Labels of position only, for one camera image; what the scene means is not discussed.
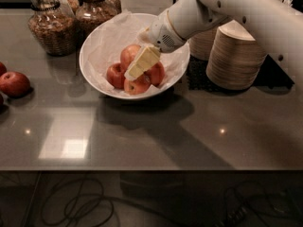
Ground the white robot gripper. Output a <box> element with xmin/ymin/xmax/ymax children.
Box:
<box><xmin>125</xmin><ymin>9</ymin><xmax>187</xmax><ymax>81</ymax></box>

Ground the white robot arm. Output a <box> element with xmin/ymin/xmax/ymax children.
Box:
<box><xmin>138</xmin><ymin>0</ymin><xmax>303</xmax><ymax>87</ymax></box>

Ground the top red apple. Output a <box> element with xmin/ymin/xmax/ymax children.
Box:
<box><xmin>120</xmin><ymin>44</ymin><xmax>141</xmax><ymax>70</ymax></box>

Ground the white ceramic bowl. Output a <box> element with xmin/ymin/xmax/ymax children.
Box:
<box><xmin>79</xmin><ymin>12</ymin><xmax>191</xmax><ymax>101</ymax></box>

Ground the right red apple in bowl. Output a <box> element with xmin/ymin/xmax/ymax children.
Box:
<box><xmin>145</xmin><ymin>62</ymin><xmax>165</xmax><ymax>86</ymax></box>

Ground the red apple in bowl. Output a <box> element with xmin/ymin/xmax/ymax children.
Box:
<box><xmin>145</xmin><ymin>62</ymin><xmax>165</xmax><ymax>86</ymax></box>
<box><xmin>106</xmin><ymin>62</ymin><xmax>125</xmax><ymax>90</ymax></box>
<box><xmin>124</xmin><ymin>75</ymin><xmax>151</xmax><ymax>95</ymax></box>

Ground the front red apple in bowl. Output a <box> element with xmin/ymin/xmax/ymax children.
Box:
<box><xmin>124</xmin><ymin>75</ymin><xmax>151</xmax><ymax>95</ymax></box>

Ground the left red apple in bowl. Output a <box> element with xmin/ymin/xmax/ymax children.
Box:
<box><xmin>106</xmin><ymin>62</ymin><xmax>125</xmax><ymax>90</ymax></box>

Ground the red apple on table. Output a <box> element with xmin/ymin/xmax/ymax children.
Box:
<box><xmin>0</xmin><ymin>71</ymin><xmax>30</xmax><ymax>97</ymax></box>

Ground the red apple at left edge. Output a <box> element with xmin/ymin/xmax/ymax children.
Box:
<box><xmin>0</xmin><ymin>62</ymin><xmax>7</xmax><ymax>76</ymax></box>

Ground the rear stack of paper bowls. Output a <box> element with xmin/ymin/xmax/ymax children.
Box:
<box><xmin>189</xmin><ymin>28</ymin><xmax>217</xmax><ymax>61</ymax></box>

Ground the stack of paper bowls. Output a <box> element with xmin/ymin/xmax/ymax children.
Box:
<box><xmin>206</xmin><ymin>20</ymin><xmax>267</xmax><ymax>91</ymax></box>
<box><xmin>189</xmin><ymin>28</ymin><xmax>217</xmax><ymax>61</ymax></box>

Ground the middle glass granola jar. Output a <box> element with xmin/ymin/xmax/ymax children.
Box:
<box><xmin>76</xmin><ymin>0</ymin><xmax>117</xmax><ymax>38</ymax></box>

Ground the glass granola jar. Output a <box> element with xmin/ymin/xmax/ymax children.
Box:
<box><xmin>27</xmin><ymin>0</ymin><xmax>77</xmax><ymax>56</ymax></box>
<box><xmin>76</xmin><ymin>0</ymin><xmax>117</xmax><ymax>38</ymax></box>

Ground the left glass granola jar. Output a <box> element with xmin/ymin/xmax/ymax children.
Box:
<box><xmin>27</xmin><ymin>0</ymin><xmax>77</xmax><ymax>56</ymax></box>

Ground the front stack of paper bowls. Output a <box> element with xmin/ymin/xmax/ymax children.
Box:
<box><xmin>206</xmin><ymin>20</ymin><xmax>267</xmax><ymax>91</ymax></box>

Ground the black rubber mat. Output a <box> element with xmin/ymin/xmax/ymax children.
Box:
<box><xmin>186</xmin><ymin>56</ymin><xmax>294</xmax><ymax>94</ymax></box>

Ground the black power strip on floor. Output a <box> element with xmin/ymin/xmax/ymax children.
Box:
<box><xmin>212</xmin><ymin>207</ymin><xmax>247</xmax><ymax>227</ymax></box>

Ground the black cable under table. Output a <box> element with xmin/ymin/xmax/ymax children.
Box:
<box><xmin>39</xmin><ymin>175</ymin><xmax>190</xmax><ymax>227</ymax></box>

